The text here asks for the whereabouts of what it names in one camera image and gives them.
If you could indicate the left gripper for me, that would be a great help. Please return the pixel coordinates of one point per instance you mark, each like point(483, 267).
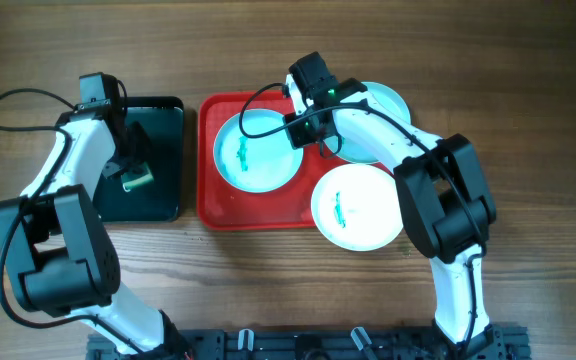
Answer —
point(142, 153)

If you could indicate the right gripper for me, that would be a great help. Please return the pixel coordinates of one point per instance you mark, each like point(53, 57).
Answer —
point(296, 139)

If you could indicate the light blue plate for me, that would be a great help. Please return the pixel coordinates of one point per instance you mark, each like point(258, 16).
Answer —
point(254, 165)
point(387, 97)

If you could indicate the green yellow sponge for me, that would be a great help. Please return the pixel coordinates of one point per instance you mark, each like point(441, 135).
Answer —
point(137, 176)

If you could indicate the white plate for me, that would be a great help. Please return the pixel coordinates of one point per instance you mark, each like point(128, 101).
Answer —
point(356, 207)

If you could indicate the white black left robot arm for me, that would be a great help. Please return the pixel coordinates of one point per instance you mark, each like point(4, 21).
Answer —
point(58, 264)

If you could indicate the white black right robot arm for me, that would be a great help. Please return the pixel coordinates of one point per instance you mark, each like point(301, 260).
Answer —
point(445, 202)

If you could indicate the red plastic tray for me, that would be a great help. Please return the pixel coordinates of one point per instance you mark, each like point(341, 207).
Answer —
point(221, 206)

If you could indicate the black plastic basin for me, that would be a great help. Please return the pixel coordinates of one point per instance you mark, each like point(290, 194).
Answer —
point(158, 200)

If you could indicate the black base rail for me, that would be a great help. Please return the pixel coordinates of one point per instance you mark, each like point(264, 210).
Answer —
point(496, 342)

